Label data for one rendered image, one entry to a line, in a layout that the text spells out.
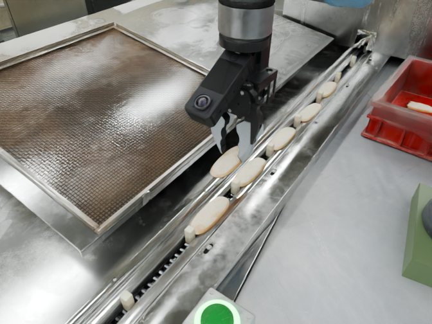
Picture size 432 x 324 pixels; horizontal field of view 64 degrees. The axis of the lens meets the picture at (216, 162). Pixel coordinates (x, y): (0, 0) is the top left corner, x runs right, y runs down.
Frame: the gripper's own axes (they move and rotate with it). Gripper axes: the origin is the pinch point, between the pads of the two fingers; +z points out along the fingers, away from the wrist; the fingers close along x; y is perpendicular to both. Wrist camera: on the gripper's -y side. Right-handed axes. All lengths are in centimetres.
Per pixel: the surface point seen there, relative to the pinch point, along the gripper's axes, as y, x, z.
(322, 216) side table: 7.0, -16.4, 11.8
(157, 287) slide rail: -22.7, -2.7, 9.0
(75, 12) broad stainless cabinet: 94, 178, 31
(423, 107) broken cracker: 58, -24, 10
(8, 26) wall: 138, 370, 89
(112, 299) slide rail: -27.6, 1.3, 9.1
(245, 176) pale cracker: 4.3, -0.9, 8.1
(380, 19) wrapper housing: 80, -3, -3
